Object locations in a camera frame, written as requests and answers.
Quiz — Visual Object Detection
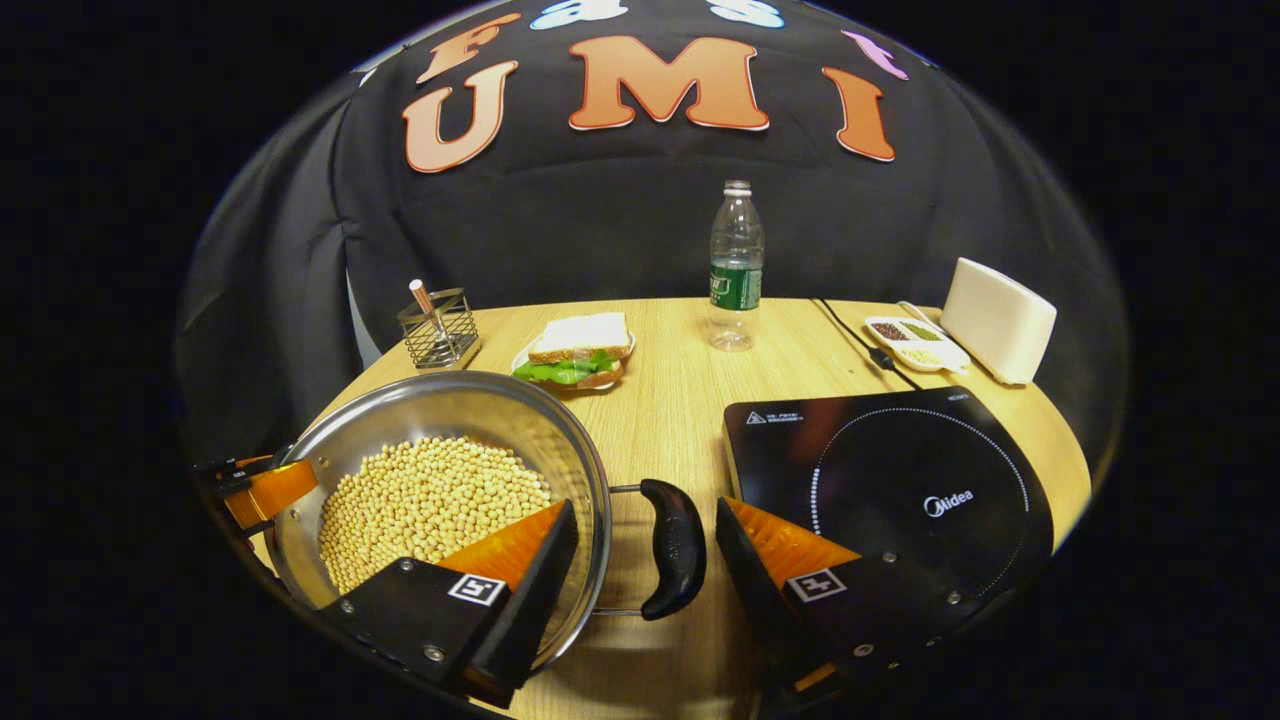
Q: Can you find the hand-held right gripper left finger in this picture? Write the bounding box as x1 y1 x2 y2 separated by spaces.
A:
318 498 581 709

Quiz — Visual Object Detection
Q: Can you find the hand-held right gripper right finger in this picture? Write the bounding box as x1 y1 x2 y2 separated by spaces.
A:
715 495 1006 701

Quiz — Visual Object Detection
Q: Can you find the pile of yellow soybeans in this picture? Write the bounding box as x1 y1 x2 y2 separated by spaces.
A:
318 435 553 596

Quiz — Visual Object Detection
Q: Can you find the black induction cooktop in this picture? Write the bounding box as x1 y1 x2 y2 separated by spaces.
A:
722 385 1054 621

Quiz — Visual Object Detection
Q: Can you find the steel pot with black handles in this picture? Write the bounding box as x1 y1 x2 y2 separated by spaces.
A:
265 370 708 673

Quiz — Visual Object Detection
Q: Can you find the small pink-tipped stick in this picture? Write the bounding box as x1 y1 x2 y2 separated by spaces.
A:
409 279 446 336

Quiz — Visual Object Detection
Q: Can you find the sandwich with lettuce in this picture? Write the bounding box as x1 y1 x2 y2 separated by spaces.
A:
513 312 633 389

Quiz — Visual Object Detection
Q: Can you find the clear plastic water bottle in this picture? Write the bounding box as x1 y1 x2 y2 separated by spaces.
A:
707 180 766 353

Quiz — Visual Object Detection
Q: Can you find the white divided dish with beans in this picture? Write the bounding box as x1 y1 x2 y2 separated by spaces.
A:
865 315 971 373

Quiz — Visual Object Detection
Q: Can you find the white toaster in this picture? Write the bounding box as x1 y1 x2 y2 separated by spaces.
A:
940 257 1058 386

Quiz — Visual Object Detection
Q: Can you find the black backdrop cloth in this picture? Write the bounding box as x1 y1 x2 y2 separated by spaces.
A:
180 0 1131 471

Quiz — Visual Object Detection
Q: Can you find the wire mesh holder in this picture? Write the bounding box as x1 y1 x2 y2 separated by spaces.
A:
397 287 481 371

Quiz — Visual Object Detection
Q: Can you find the black power cable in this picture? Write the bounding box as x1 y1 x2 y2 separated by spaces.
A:
810 297 923 393

